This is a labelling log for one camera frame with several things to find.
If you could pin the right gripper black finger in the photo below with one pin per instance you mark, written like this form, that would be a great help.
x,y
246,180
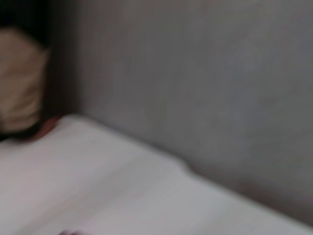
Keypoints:
x,y
22,14
19,134

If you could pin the yellow plastic banana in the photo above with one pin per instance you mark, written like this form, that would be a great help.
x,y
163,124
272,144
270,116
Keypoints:
x,y
19,80

